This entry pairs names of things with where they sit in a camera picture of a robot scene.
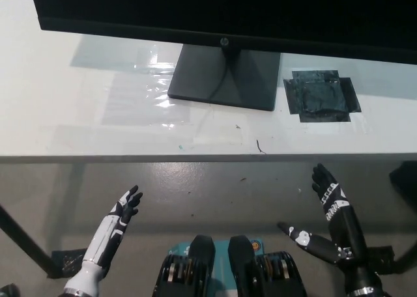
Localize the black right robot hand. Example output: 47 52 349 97
277 163 372 272

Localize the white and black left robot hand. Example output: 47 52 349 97
81 185 143 274

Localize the black HP monitor with stand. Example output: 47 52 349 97
29 0 417 112

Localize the black tape patch on desk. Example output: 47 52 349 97
282 69 362 124

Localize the black table leg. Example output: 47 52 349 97
0 202 56 277

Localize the dark grey rounded object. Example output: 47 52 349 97
0 283 20 297

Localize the clear plastic sheet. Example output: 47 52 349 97
70 39 194 129

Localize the black monitor cable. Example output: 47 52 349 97
207 46 231 105

